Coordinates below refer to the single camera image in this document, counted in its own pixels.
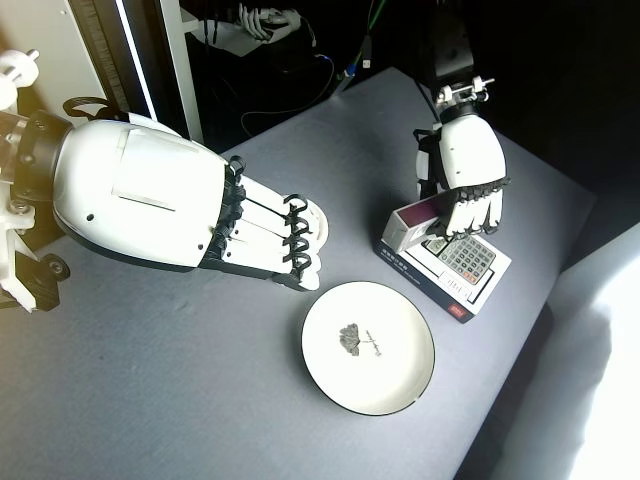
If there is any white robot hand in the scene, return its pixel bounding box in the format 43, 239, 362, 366
52, 112, 324, 292
412, 113, 512, 240

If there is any small maroon-topped box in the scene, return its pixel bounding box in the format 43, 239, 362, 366
383, 195, 451, 254

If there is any white calculator box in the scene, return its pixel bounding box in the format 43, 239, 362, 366
375, 219, 514, 325

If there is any spare white robot hand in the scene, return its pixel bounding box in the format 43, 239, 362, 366
238, 3, 304, 44

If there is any white plate with dark rim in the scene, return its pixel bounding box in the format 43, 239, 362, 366
300, 280, 436, 416

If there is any white cabinet panel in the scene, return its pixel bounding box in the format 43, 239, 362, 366
0, 0, 204, 146

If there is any grey table cloth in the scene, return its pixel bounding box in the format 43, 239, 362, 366
0, 67, 599, 480

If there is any black cable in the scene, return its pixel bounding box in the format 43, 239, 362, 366
239, 53, 336, 137

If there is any green cable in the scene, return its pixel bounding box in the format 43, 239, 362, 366
342, 0, 377, 84

